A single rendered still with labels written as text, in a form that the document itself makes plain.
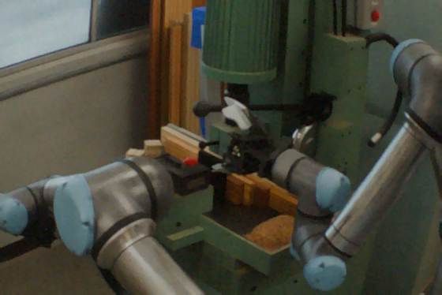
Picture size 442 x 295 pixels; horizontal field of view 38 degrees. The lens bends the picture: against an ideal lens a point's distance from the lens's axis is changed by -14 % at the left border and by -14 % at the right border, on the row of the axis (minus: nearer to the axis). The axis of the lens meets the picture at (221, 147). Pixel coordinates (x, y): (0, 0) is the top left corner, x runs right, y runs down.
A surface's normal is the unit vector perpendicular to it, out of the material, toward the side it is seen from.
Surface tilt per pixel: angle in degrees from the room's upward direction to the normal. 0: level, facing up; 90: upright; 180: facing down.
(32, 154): 90
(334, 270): 91
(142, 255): 38
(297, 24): 90
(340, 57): 90
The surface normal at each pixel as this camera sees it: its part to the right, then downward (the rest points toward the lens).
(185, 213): 0.67, 0.32
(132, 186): 0.54, -0.49
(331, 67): -0.74, 0.22
